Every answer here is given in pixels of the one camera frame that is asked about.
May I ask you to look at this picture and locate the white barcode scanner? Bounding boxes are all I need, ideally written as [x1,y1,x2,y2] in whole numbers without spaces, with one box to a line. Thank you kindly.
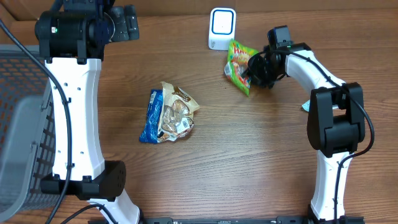
[208,7,236,50]

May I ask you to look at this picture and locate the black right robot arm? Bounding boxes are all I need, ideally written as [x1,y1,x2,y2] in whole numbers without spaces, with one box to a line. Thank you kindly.
[245,26,369,223]

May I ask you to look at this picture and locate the grey plastic mesh basket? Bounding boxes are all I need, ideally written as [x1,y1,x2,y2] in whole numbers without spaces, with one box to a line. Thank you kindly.
[1,44,58,222]

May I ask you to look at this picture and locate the green Haribo candy bag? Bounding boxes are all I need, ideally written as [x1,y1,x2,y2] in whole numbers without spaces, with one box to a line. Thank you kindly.
[224,40,258,96]

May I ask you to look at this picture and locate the beige brown snack bag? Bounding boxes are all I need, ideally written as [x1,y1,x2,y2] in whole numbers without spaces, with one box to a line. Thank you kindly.
[157,82,200,142]

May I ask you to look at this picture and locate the light teal snack packet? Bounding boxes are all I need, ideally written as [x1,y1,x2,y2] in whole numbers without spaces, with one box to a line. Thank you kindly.
[302,100,310,112]

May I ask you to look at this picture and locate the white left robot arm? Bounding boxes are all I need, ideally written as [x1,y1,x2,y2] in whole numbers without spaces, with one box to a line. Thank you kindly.
[35,0,144,223]

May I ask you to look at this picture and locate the blue snack bar wrapper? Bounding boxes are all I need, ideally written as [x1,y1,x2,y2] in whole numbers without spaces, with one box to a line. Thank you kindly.
[139,90,163,144]

